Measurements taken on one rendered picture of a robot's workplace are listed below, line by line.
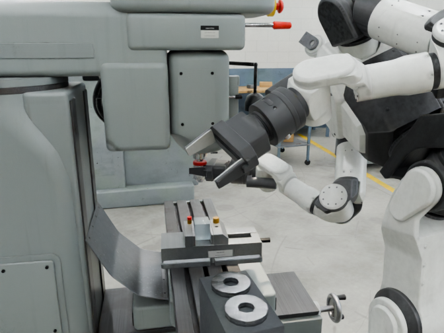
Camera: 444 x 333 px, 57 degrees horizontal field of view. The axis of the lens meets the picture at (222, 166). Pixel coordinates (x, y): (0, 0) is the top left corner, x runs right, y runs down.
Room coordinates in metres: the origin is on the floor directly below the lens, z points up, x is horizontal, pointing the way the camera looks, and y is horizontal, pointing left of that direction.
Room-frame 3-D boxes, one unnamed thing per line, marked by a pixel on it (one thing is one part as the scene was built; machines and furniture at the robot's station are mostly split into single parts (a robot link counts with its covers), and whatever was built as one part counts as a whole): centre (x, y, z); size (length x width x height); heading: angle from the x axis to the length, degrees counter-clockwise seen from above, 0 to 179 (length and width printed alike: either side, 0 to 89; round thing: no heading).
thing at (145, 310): (1.33, 0.07, 0.79); 0.50 x 0.35 x 0.12; 100
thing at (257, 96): (1.45, -0.12, 1.45); 0.07 x 0.07 x 0.06
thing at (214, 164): (1.31, -0.01, 1.24); 0.13 x 0.12 x 0.10; 168
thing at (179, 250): (1.31, 0.04, 0.98); 0.35 x 0.15 x 0.11; 98
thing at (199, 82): (1.33, 0.08, 1.47); 0.21 x 0.19 x 0.32; 10
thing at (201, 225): (1.31, 0.07, 1.03); 0.06 x 0.05 x 0.06; 8
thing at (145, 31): (1.32, 0.12, 1.68); 0.34 x 0.24 x 0.10; 100
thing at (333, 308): (1.41, -0.42, 0.63); 0.16 x 0.12 x 0.12; 100
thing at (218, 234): (1.31, 0.02, 1.02); 0.12 x 0.06 x 0.04; 8
